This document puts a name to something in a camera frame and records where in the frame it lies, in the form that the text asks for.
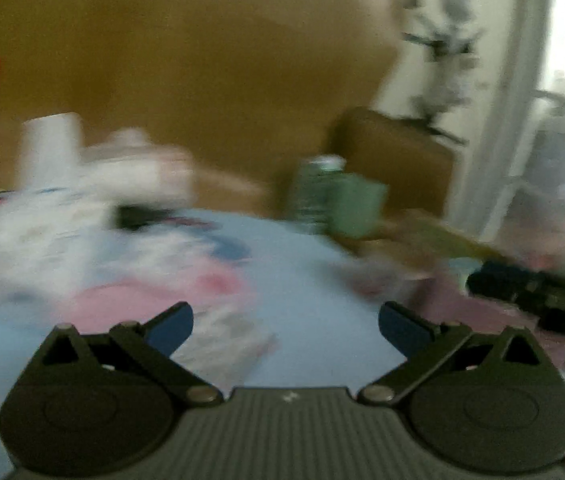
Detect green drink carton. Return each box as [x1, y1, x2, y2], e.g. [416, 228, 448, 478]
[287, 155, 347, 236]

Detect brown chair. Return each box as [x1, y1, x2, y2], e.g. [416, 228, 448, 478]
[330, 107, 456, 222]

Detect white paper roll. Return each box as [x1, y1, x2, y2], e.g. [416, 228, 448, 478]
[20, 112, 84, 193]

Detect white plug adapter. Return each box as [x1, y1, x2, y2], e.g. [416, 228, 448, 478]
[400, 0, 488, 122]

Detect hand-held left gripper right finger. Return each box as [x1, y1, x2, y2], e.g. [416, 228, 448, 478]
[357, 301, 558, 407]

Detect printed blue tablecloth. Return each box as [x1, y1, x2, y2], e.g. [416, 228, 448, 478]
[0, 190, 565, 480]

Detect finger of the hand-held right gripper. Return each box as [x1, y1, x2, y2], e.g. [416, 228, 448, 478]
[465, 259, 543, 307]

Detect pale green mug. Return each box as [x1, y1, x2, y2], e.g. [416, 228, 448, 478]
[330, 172, 389, 239]

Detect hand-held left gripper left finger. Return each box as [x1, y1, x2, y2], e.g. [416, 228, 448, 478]
[37, 301, 224, 407]

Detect white window frame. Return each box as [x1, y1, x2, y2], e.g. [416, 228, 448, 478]
[450, 0, 565, 241]

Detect brown cardboard panel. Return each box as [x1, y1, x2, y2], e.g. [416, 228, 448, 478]
[0, 0, 403, 221]

